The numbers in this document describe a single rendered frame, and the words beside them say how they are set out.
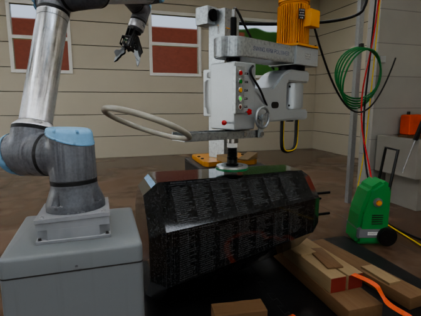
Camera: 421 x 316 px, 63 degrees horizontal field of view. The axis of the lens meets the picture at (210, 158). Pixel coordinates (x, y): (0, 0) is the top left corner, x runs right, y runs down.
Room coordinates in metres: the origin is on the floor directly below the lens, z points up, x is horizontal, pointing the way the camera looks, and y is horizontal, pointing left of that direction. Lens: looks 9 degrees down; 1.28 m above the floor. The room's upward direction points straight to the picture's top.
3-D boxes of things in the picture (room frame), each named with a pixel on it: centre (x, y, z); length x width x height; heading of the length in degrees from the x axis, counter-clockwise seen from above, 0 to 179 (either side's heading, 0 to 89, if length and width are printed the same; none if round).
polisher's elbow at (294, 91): (2.73, -0.62, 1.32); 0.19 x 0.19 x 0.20
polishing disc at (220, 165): (2.27, -0.14, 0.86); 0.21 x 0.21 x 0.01
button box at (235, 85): (2.14, -0.17, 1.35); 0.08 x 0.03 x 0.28; 133
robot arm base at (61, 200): (1.14, 0.46, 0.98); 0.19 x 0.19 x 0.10
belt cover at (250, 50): (2.51, -0.40, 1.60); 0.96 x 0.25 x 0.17; 133
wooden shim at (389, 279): (2.22, -1.18, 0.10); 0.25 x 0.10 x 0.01; 20
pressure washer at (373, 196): (3.08, -1.49, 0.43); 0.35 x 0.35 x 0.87; 1
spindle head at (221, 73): (2.33, -0.20, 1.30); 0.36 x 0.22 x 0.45; 133
